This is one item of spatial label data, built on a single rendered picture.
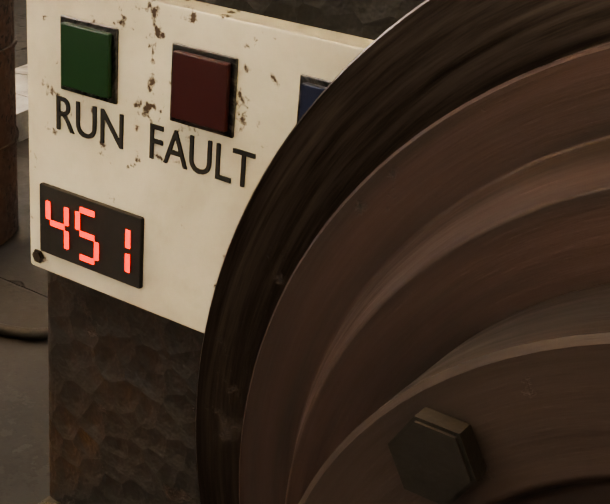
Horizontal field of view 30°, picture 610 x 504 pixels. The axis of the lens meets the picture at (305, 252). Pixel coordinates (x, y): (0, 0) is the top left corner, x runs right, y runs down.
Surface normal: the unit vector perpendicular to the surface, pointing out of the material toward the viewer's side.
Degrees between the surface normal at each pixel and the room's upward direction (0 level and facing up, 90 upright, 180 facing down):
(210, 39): 90
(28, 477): 0
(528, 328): 36
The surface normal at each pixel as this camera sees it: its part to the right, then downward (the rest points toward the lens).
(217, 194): -0.55, 0.29
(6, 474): 0.08, -0.91
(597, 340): -0.58, -0.47
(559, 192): -0.58, -0.69
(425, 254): -0.76, -0.59
